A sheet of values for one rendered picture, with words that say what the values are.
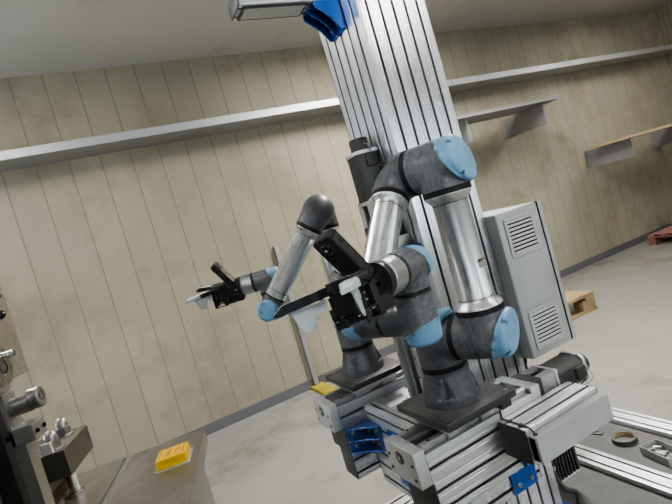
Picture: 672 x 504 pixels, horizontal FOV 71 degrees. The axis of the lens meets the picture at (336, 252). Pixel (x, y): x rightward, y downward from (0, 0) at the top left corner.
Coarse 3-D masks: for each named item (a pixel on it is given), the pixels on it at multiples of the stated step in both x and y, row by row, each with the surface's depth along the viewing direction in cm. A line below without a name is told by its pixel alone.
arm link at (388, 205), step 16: (384, 176) 115; (384, 192) 113; (400, 192) 113; (384, 208) 112; (400, 208) 113; (384, 224) 109; (400, 224) 112; (368, 240) 109; (384, 240) 107; (368, 256) 106; (352, 336) 101; (368, 336) 99; (384, 336) 97
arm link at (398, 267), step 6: (378, 258) 86; (384, 258) 86; (390, 258) 86; (396, 258) 87; (390, 264) 84; (396, 264) 85; (402, 264) 86; (396, 270) 84; (402, 270) 85; (396, 276) 84; (402, 276) 85; (408, 276) 87; (396, 282) 84; (402, 282) 85; (396, 288) 84; (402, 288) 86
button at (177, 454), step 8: (168, 448) 116; (176, 448) 115; (184, 448) 113; (160, 456) 112; (168, 456) 111; (176, 456) 111; (184, 456) 111; (160, 464) 110; (168, 464) 110; (176, 464) 111
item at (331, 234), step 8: (328, 232) 79; (336, 232) 79; (320, 240) 79; (328, 240) 78; (336, 240) 78; (344, 240) 80; (320, 248) 80; (328, 248) 79; (336, 248) 79; (344, 248) 79; (352, 248) 80; (328, 256) 81; (336, 256) 80; (344, 256) 79; (352, 256) 80; (360, 256) 81; (336, 264) 82; (344, 264) 81; (352, 264) 80; (360, 264) 80; (368, 264) 82; (344, 272) 82; (368, 272) 81
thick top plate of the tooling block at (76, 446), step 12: (84, 432) 116; (36, 444) 114; (72, 444) 108; (84, 444) 114; (48, 456) 103; (60, 456) 103; (72, 456) 107; (84, 456) 113; (48, 468) 103; (60, 468) 103; (72, 468) 105; (48, 480) 103
